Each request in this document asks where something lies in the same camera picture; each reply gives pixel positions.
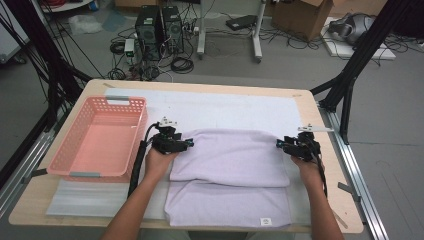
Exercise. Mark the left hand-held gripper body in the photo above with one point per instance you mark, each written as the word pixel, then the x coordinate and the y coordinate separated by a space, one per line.
pixel 165 143

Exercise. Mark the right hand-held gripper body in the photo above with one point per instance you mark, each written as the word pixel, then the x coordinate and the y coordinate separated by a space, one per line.
pixel 305 146

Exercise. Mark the lilac printed towel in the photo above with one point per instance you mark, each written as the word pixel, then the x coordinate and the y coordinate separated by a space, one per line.
pixel 226 156

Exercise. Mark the pink plastic basket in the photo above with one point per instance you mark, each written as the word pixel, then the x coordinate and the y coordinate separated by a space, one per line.
pixel 100 146

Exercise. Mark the person's left hand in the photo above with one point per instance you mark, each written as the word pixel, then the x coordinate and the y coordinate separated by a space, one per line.
pixel 158 165

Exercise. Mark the person's right hand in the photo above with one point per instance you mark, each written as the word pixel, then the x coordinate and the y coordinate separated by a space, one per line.
pixel 308 171

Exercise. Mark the wooden table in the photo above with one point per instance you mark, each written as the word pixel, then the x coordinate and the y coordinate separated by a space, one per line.
pixel 308 110

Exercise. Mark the white grid mat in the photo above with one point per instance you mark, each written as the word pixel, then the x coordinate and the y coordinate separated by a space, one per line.
pixel 216 106

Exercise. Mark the white box with green light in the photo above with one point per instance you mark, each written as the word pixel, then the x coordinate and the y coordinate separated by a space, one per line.
pixel 129 50

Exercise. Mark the grey translucent sheet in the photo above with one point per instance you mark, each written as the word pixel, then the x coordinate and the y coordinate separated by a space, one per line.
pixel 83 200

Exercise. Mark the white stand leg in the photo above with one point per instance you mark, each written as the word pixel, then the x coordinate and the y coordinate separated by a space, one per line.
pixel 257 40
pixel 201 33

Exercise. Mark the black computer tower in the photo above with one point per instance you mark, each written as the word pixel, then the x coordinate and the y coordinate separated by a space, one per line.
pixel 173 30
pixel 148 33

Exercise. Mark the white flat board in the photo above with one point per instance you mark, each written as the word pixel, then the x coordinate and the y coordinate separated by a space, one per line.
pixel 366 51

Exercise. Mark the brown cardboard box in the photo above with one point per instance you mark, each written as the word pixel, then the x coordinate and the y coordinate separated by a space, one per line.
pixel 300 18

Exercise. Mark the black flat device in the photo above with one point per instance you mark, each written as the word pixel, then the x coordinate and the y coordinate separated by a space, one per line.
pixel 241 22

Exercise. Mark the grey rounded device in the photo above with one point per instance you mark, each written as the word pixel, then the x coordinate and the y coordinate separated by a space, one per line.
pixel 353 28

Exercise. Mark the clear plastic bag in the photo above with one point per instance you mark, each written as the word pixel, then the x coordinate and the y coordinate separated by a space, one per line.
pixel 85 24

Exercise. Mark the grey metal bracket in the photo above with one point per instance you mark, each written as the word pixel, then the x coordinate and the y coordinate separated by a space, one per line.
pixel 348 189
pixel 38 172

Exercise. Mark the aluminium rail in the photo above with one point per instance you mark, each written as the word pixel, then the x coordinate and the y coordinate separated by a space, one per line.
pixel 30 156
pixel 368 213

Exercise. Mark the black metal frame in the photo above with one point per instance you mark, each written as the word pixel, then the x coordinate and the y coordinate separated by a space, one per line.
pixel 361 56
pixel 56 73

